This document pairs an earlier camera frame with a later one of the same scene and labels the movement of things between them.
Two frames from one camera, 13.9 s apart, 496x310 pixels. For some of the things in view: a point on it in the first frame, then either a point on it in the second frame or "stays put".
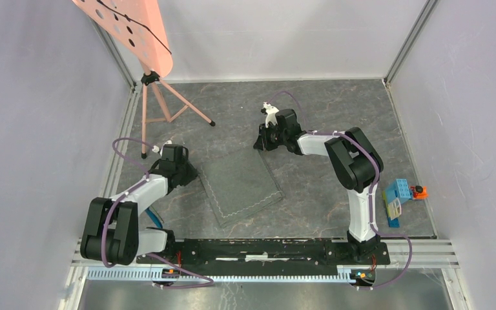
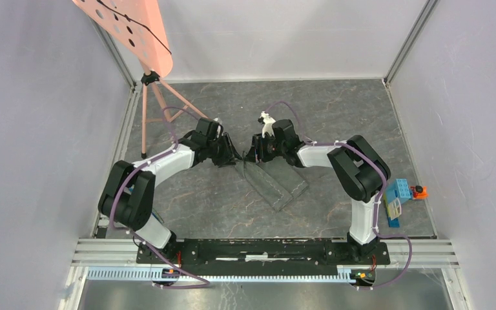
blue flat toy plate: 393,223 stays put
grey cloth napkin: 239,186 -> 276,179
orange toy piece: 423,195 stays put
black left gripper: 192,172 -> 230,154
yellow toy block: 385,202 stays put
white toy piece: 394,208 stays put
